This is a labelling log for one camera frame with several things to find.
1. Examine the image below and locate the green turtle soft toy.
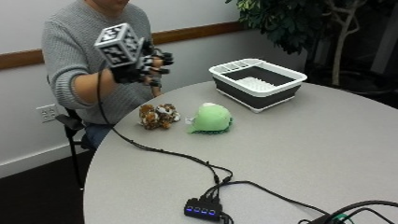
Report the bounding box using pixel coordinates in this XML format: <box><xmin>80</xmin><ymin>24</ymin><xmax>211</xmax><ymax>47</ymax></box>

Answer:
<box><xmin>184</xmin><ymin>102</ymin><xmax>235</xmax><ymax>135</ymax></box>

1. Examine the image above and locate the black hub cable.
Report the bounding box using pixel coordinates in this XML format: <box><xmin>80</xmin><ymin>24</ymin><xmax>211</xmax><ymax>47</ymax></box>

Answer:
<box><xmin>216</xmin><ymin>180</ymin><xmax>333</xmax><ymax>217</ymax></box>

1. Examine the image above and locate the wooden wall rail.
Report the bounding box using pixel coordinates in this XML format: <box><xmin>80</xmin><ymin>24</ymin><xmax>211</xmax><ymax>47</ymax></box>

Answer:
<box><xmin>0</xmin><ymin>21</ymin><xmax>247</xmax><ymax>71</ymax></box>

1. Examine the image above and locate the the person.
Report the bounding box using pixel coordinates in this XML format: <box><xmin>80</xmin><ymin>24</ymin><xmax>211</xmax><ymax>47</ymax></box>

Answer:
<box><xmin>40</xmin><ymin>0</ymin><xmax>164</xmax><ymax>149</ymax></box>

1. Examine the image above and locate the black usb hub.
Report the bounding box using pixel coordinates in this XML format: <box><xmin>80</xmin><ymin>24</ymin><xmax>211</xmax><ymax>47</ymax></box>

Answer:
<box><xmin>183</xmin><ymin>197</ymin><xmax>224</xmax><ymax>222</ymax></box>

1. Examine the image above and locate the black cable loop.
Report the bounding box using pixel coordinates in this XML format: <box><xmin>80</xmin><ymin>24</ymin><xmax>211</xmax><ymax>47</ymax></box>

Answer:
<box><xmin>297</xmin><ymin>200</ymin><xmax>398</xmax><ymax>224</ymax></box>

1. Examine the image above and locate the white marker cube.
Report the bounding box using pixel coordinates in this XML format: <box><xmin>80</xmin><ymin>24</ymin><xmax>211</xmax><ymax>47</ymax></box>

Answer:
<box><xmin>94</xmin><ymin>22</ymin><xmax>146</xmax><ymax>68</ymax></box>

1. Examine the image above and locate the white wall outlet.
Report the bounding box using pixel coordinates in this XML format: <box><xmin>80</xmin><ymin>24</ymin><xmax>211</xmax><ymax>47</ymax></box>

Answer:
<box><xmin>35</xmin><ymin>104</ymin><xmax>60</xmax><ymax>124</ymax></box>

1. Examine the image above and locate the brown tiger soft toy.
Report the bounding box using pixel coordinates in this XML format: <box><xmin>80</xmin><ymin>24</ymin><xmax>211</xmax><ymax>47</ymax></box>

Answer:
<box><xmin>139</xmin><ymin>103</ymin><xmax>181</xmax><ymax>131</ymax></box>

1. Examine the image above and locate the black chair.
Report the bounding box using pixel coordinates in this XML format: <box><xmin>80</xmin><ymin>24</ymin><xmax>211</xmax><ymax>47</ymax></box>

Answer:
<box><xmin>47</xmin><ymin>74</ymin><xmax>99</xmax><ymax>191</ymax></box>

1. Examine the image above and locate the black glove cable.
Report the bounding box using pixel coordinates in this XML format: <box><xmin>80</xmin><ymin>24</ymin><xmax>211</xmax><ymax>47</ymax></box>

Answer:
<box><xmin>96</xmin><ymin>68</ymin><xmax>235</xmax><ymax>200</ymax></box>

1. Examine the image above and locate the green indoor tree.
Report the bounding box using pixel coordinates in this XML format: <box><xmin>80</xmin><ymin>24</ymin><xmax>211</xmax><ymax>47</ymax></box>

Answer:
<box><xmin>224</xmin><ymin>0</ymin><xmax>398</xmax><ymax>87</ymax></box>

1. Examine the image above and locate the white and grey dish rack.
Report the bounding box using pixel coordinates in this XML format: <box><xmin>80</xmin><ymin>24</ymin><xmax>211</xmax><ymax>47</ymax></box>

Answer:
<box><xmin>208</xmin><ymin>58</ymin><xmax>309</xmax><ymax>114</ymax></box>

